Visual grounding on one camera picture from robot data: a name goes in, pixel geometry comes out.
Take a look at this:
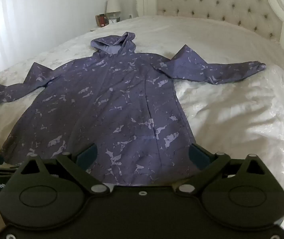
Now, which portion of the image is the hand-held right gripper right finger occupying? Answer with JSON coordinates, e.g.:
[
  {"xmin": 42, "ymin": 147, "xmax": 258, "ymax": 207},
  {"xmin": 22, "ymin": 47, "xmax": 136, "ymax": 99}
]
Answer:
[{"xmin": 173, "ymin": 143, "xmax": 269, "ymax": 195}]

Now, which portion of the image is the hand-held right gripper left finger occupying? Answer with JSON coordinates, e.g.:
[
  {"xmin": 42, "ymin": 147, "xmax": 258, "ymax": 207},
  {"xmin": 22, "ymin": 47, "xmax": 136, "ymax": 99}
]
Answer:
[{"xmin": 14, "ymin": 143, "xmax": 107, "ymax": 195}]

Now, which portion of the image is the purple marbled hoodie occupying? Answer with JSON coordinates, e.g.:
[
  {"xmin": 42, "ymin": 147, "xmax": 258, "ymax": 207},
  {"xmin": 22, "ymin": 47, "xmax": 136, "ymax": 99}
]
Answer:
[{"xmin": 0, "ymin": 31, "xmax": 267, "ymax": 187}]

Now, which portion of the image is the bed with white bedspread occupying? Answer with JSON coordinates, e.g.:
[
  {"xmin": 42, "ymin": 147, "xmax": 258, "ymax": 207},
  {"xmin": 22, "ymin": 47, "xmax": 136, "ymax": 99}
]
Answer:
[{"xmin": 0, "ymin": 15, "xmax": 284, "ymax": 229}]

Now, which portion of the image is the white curtain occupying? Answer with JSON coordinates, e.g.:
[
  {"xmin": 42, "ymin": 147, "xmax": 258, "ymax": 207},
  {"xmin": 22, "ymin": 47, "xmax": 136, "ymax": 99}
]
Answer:
[{"xmin": 0, "ymin": 0, "xmax": 34, "ymax": 80}]

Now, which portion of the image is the brown box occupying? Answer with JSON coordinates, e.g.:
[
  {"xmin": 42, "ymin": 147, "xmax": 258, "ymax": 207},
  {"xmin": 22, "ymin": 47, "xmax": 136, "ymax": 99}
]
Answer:
[{"xmin": 96, "ymin": 14, "xmax": 107, "ymax": 27}]

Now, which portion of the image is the white table lamp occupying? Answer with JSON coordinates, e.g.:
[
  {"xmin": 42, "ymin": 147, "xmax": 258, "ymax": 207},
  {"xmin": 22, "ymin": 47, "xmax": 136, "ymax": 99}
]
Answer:
[{"xmin": 106, "ymin": 0, "xmax": 121, "ymax": 20}]

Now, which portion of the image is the cream tufted headboard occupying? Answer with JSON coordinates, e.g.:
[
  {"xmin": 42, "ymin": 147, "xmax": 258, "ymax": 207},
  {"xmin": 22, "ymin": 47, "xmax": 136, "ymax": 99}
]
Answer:
[{"xmin": 136, "ymin": 0, "xmax": 284, "ymax": 63}]

